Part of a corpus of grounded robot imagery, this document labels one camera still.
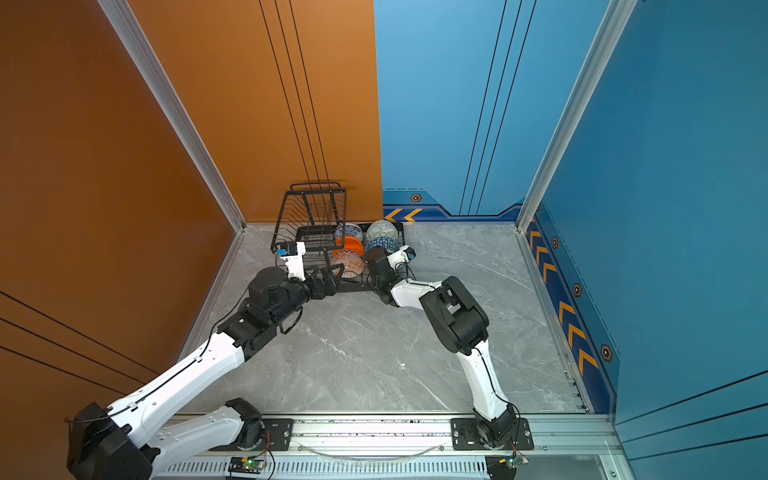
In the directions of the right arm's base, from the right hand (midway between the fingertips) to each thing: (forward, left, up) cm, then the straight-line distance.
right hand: (370, 248), depth 100 cm
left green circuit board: (-59, +27, -11) cm, 66 cm away
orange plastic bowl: (+2, +7, 0) cm, 7 cm away
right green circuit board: (-58, -36, -10) cm, 69 cm away
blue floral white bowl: (+13, +8, -4) cm, 15 cm away
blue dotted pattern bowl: (+7, -5, -5) cm, 10 cm away
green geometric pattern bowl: (+14, -3, -4) cm, 15 cm away
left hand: (-20, +7, +16) cm, 27 cm away
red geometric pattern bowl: (-2, +6, -5) cm, 8 cm away
